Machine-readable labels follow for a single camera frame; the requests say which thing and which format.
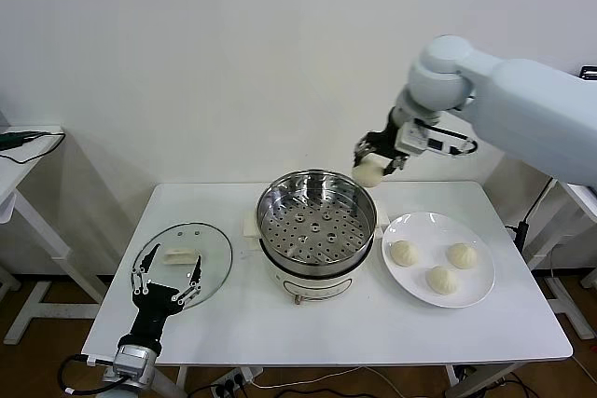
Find white table leg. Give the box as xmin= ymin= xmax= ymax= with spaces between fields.
xmin=175 ymin=364 xmax=190 ymax=398
xmin=442 ymin=364 xmax=461 ymax=398

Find round glass pot lid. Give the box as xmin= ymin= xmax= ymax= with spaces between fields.
xmin=129 ymin=222 xmax=233 ymax=310

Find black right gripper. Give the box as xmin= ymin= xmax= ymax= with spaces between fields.
xmin=353 ymin=122 xmax=408 ymax=177

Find white steamed baozi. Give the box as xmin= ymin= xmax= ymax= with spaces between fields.
xmin=389 ymin=239 xmax=420 ymax=268
xmin=350 ymin=158 xmax=384 ymax=190
xmin=425 ymin=266 xmax=461 ymax=295
xmin=445 ymin=242 xmax=479 ymax=271

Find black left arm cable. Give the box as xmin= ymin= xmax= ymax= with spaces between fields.
xmin=58 ymin=353 xmax=118 ymax=394

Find black power adapter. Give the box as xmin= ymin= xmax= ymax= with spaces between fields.
xmin=505 ymin=219 xmax=531 ymax=250

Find green handheld device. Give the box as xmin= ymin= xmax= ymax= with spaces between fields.
xmin=0 ymin=130 xmax=38 ymax=150

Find white laptop charger cable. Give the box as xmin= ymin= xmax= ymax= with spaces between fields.
xmin=524 ymin=176 xmax=556 ymax=222

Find white power strip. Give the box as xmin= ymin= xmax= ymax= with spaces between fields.
xmin=208 ymin=366 xmax=265 ymax=398

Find white side table with laptop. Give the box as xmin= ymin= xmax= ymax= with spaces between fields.
xmin=529 ymin=177 xmax=597 ymax=341

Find thin black cable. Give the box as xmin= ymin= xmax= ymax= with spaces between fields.
xmin=0 ymin=130 xmax=67 ymax=167

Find stainless steel steamer basket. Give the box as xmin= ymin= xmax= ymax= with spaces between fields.
xmin=255 ymin=170 xmax=377 ymax=278

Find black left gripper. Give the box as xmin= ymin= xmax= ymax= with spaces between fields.
xmin=118 ymin=242 xmax=205 ymax=346

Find white electric cooker base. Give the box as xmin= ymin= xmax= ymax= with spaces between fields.
xmin=241 ymin=205 xmax=390 ymax=309

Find white round plate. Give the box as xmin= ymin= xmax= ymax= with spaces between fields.
xmin=381 ymin=212 xmax=496 ymax=309

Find white side table with cable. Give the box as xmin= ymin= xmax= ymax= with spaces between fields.
xmin=0 ymin=125 xmax=111 ymax=348

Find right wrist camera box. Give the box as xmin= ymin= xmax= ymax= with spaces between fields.
xmin=396 ymin=121 xmax=471 ymax=156

